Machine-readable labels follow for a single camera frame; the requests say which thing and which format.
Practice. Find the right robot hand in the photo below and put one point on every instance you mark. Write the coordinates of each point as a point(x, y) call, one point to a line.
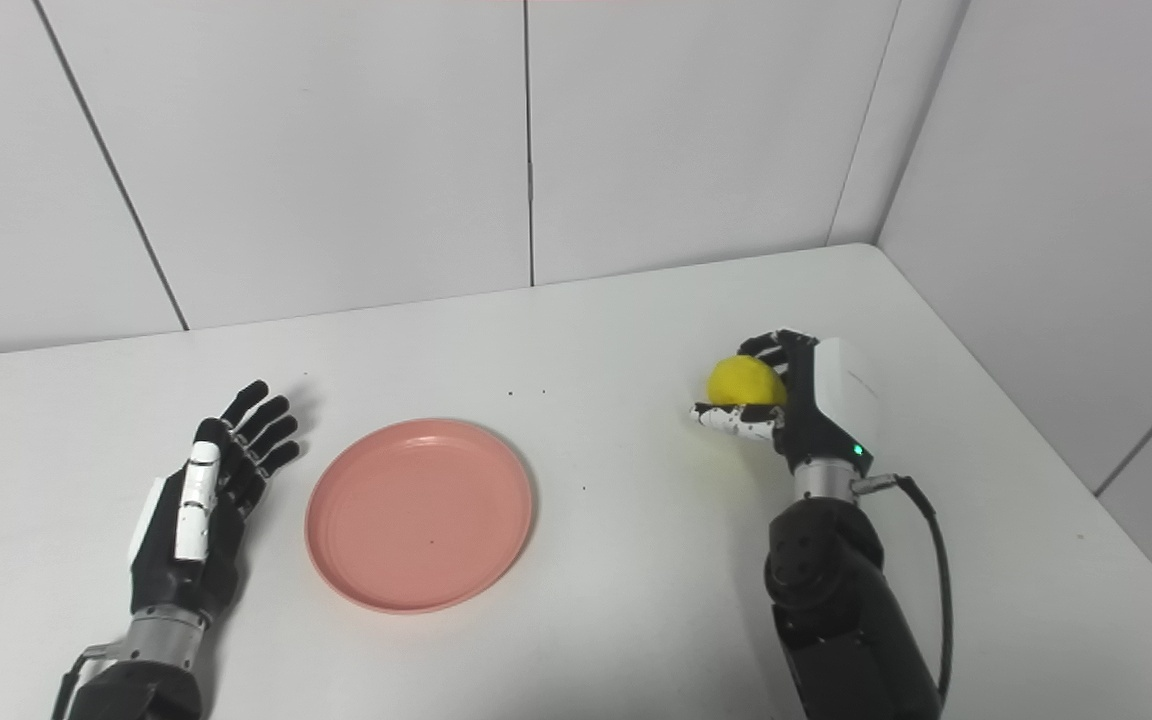
point(826, 400)

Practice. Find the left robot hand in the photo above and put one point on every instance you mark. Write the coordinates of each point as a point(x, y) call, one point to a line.
point(186, 520)

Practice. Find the yellow lemon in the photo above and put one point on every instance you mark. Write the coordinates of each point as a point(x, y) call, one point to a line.
point(744, 382)

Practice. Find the pink round plate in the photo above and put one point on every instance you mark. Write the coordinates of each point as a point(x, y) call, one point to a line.
point(420, 515)

